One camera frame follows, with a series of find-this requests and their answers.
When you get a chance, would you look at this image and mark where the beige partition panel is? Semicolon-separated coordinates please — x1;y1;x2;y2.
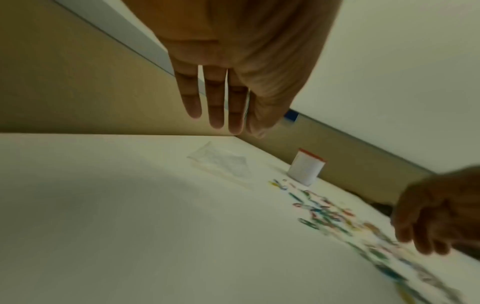
237;108;451;209

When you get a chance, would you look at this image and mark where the person's right hand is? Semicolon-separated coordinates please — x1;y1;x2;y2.
389;164;480;256

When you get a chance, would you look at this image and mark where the pile of colourful paper clips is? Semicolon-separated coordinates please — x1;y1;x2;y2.
267;178;466;304

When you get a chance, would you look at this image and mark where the clear plastic bag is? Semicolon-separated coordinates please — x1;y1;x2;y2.
186;141;253;182

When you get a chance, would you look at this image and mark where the person's left hand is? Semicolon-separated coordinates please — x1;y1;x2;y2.
123;0;344;139

